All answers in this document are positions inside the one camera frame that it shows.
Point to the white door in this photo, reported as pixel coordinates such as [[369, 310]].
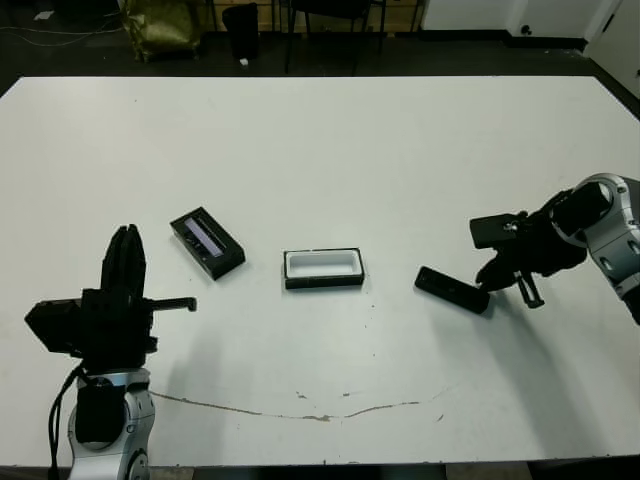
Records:
[[625, 40]]

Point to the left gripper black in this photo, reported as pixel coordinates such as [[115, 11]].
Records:
[[117, 332]]

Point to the white paper sheet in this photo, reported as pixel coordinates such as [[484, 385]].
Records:
[[43, 15]]

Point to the slim black camera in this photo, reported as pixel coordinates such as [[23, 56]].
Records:
[[445, 287]]

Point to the yellow green bag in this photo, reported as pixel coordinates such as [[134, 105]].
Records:
[[160, 30]]

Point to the black box white insert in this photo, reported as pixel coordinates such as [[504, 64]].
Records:
[[322, 283]]

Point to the black office chair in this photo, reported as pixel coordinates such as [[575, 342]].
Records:
[[325, 10]]

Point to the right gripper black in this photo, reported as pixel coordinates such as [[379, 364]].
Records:
[[545, 245]]

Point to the right wrist camera housing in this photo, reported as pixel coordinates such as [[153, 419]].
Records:
[[492, 231]]

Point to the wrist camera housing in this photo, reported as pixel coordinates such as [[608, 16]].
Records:
[[492, 231], [52, 327]]

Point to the left wrist camera housing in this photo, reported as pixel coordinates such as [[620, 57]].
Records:
[[52, 327]]

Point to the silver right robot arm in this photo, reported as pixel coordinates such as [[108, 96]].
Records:
[[615, 240]]

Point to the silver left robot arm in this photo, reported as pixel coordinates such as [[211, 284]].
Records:
[[140, 415]]

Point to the black upright case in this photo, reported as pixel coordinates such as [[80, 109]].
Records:
[[241, 30]]

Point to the black box lid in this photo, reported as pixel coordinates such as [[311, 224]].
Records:
[[227, 262]]

